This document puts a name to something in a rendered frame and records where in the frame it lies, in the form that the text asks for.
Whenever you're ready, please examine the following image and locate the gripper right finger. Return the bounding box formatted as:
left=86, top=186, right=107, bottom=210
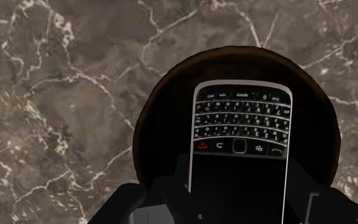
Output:
left=285, top=158, right=358, bottom=224

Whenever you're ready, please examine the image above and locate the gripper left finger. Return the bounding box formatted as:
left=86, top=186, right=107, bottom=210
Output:
left=87, top=154, right=205, bottom=224

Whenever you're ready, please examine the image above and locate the black keypad phone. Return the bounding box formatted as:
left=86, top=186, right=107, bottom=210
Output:
left=187, top=80, right=294, bottom=224

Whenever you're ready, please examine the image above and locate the dark brown round bowl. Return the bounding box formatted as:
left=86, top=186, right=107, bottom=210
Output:
left=132, top=45, right=343, bottom=191

